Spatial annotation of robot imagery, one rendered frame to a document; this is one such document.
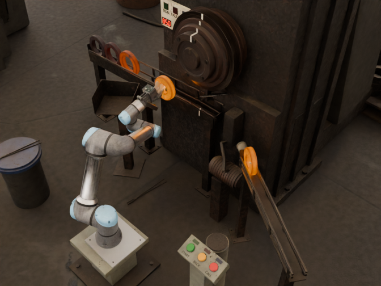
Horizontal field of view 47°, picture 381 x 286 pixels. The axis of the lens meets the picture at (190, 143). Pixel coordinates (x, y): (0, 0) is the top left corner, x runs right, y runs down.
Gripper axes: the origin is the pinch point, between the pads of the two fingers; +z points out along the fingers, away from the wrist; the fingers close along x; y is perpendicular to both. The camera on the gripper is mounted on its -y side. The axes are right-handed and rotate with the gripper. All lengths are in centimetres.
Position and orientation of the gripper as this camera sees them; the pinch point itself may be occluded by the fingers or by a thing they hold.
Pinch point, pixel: (164, 85)
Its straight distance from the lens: 271.1
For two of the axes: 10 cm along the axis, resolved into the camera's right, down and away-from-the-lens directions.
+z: 6.7, -6.7, 3.2
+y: -1.9, -5.8, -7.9
